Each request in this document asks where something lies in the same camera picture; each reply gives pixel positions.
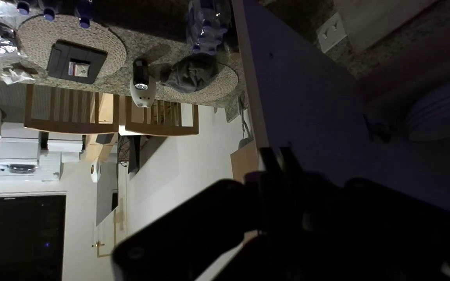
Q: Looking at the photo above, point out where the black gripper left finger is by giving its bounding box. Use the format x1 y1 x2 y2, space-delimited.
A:
113 145 289 281

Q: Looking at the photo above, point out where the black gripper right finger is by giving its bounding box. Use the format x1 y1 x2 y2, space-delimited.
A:
279 145 450 281

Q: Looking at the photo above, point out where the light wood cabinet door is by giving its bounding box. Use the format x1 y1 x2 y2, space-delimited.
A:
232 0 450 222

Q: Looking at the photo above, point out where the white interior door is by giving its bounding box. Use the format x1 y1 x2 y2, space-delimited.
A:
93 159 129 261

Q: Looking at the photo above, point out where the white shallow bowl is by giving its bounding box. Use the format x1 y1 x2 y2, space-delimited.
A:
404 77 450 144

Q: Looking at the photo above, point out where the white pitcher dark lid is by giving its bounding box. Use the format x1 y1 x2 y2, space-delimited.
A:
130 56 158 109

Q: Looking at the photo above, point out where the dark television screen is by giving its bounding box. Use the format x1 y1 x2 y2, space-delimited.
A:
0 194 69 281

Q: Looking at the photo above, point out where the dark crumpled cloth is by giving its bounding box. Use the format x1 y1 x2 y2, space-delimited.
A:
161 53 221 95

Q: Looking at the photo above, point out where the black square box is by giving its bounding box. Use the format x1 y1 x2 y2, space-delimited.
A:
46 39 108 86

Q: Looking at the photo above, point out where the pack of water bottles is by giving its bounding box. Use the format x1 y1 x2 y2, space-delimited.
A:
185 0 235 55

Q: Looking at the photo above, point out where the crumpled white paper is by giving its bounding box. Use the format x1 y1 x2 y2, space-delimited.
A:
0 61 43 86

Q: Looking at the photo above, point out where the white wall outlet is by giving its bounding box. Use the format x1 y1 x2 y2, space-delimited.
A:
314 11 350 55

